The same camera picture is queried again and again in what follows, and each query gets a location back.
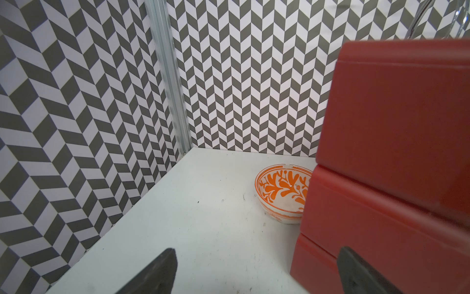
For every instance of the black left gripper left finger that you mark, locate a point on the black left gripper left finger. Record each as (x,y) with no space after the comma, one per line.
(158,277)

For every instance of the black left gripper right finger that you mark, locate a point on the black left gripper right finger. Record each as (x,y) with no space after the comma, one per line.
(359,277)

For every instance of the red plastic drawer cabinet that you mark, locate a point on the red plastic drawer cabinet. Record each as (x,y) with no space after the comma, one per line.
(392,179)

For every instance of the orange patterned ceramic bowl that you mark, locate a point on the orange patterned ceramic bowl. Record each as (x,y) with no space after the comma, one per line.
(282,191)

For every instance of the aluminium corner post left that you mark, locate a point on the aluminium corner post left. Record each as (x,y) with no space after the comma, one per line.
(166,54)

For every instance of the chrome wire stand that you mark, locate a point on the chrome wire stand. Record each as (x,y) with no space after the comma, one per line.
(441,20)

